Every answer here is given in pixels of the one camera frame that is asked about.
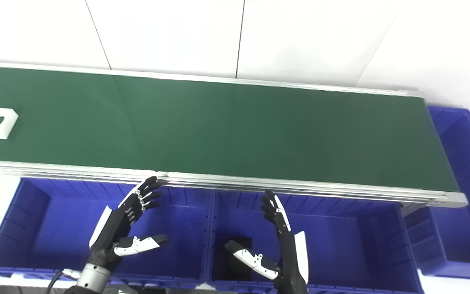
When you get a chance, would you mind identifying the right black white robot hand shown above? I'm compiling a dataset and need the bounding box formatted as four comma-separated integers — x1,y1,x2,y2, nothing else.
225,190,310,294

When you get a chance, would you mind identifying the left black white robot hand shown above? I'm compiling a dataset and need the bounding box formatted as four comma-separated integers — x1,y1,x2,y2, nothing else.
87,176,169,271

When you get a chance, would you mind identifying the black part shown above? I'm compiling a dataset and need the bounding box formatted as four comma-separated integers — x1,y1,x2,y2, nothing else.
224,236,255,278

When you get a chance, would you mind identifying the blue plastic bin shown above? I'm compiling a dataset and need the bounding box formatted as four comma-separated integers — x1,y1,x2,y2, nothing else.
206,190,423,294
404,106,470,282
0,176,213,286

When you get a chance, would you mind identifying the green conveyor belt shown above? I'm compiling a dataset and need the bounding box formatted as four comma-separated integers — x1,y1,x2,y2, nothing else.
0,61,469,209

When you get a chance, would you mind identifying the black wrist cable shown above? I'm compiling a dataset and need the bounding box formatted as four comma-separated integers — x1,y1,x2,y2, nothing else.
47,269,81,294

